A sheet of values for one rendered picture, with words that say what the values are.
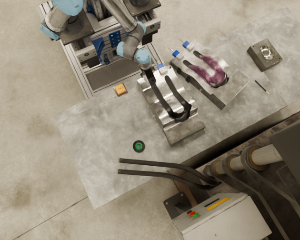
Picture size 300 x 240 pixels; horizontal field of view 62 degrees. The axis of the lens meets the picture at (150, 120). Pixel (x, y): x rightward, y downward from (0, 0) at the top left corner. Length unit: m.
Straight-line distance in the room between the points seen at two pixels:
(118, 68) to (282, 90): 1.48
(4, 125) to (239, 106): 2.25
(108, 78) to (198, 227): 1.83
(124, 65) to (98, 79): 0.29
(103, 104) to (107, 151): 0.33
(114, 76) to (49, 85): 0.75
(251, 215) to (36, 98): 2.37
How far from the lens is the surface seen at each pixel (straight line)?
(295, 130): 0.64
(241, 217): 1.05
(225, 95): 1.74
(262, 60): 2.00
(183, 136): 1.65
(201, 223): 1.02
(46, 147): 2.68
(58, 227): 2.61
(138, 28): 1.46
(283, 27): 2.32
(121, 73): 2.53
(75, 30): 1.77
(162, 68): 1.74
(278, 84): 2.05
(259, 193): 1.29
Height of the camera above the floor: 2.46
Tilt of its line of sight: 74 degrees down
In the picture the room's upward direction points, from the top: 2 degrees clockwise
